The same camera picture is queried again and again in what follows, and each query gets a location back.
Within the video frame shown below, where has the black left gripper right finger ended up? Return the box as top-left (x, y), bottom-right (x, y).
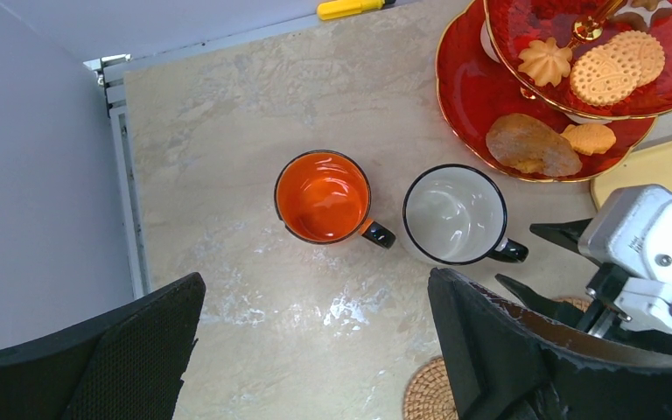
top-left (427, 269), bottom-right (672, 419)

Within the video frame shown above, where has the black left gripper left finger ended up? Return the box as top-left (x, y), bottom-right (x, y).
top-left (0, 273), bottom-right (206, 419)

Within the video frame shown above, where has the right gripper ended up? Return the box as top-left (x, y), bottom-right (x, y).
top-left (495, 219), bottom-right (672, 355)

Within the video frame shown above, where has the white ribbed mug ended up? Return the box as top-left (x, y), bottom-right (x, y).
top-left (399, 164), bottom-right (529, 266)

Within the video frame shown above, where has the orange fish shaped cookie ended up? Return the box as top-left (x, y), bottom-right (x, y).
top-left (561, 123), bottom-right (617, 156)

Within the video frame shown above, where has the yellow serving tray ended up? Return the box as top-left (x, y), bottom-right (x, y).
top-left (590, 141), bottom-right (672, 208)

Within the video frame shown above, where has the round orange cookie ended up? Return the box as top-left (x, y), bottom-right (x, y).
top-left (570, 45), bottom-right (642, 107)
top-left (607, 30), bottom-right (665, 88)

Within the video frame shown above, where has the flower shaped cookie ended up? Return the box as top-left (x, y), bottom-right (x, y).
top-left (517, 37), bottom-right (573, 87)

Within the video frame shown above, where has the red three-tier cake stand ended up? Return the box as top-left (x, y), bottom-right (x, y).
top-left (436, 1), bottom-right (672, 182)

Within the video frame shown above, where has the orange mug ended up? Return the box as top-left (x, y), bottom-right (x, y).
top-left (273, 150), bottom-right (396, 249)

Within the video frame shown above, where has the brown star cookie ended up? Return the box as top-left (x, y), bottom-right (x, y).
top-left (607, 0), bottom-right (672, 32)

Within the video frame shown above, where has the yellow iced donut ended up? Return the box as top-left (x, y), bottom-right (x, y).
top-left (565, 113), bottom-right (611, 125)

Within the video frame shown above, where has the blue iced donut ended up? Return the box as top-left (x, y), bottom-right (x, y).
top-left (479, 22), bottom-right (501, 63)

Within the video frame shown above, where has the aluminium rail frame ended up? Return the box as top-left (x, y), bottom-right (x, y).
top-left (84, 53), bottom-right (151, 299)

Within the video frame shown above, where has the yellow screwdriver by wall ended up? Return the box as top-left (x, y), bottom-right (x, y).
top-left (316, 0), bottom-right (396, 21)

